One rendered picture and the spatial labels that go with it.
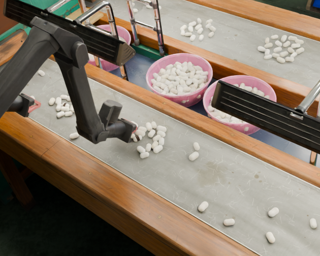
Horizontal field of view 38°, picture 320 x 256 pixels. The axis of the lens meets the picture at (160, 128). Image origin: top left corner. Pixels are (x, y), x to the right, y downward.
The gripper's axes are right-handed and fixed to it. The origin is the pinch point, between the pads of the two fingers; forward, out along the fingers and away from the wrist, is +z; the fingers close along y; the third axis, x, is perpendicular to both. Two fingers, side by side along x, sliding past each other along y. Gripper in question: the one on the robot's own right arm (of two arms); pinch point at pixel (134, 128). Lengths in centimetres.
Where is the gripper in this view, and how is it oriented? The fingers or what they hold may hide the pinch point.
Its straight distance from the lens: 167.8
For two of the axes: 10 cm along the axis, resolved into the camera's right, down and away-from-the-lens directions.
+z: 5.4, -0.2, 8.4
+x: -3.0, 9.3, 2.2
